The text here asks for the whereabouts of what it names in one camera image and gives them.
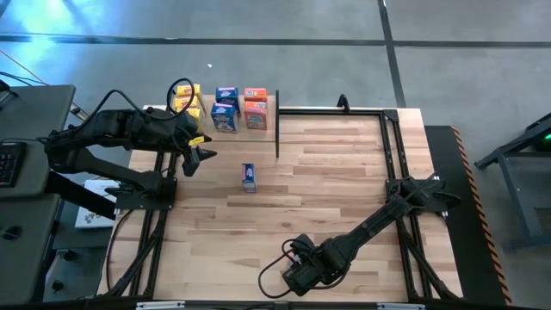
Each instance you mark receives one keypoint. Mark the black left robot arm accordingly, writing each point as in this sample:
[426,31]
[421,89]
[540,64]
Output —
[120,127]

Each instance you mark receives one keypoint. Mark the dark grey desk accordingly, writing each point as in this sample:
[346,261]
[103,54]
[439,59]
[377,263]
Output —
[39,112]
[26,258]

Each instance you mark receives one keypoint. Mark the black keyboard with purple keys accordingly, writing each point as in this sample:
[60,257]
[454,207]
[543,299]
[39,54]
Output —
[10,165]

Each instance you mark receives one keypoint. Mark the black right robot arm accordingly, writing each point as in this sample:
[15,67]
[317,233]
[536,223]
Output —
[370,224]

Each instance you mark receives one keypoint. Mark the black mat with hazard stripe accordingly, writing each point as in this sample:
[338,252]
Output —
[469,241]

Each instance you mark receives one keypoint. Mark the grey metal stand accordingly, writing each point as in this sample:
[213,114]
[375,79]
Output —
[521,198]

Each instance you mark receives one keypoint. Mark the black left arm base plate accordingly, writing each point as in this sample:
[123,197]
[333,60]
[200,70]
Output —
[142,202]

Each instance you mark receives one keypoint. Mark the orange Mini Wheats cereal box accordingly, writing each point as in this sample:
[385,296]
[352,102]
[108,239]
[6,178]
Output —
[255,116]
[255,94]

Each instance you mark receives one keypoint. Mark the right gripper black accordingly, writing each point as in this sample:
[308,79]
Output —
[303,277]

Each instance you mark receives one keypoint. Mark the blue Frosted Flakes cereal box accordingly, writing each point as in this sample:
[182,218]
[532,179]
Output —
[227,94]
[224,118]
[249,174]

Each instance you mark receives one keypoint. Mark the black metal rig frame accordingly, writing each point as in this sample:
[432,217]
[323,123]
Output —
[327,112]

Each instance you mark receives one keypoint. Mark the white printed sheet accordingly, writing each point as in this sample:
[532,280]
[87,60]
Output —
[92,217]

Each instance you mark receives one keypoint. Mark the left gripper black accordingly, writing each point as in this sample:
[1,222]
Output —
[183,135]

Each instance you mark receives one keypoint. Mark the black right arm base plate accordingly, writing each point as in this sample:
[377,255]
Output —
[430,207]

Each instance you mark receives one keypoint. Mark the black clamp on frame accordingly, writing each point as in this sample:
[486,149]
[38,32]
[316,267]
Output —
[343,103]

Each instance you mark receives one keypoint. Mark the white bracket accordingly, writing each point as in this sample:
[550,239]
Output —
[160,305]
[400,306]

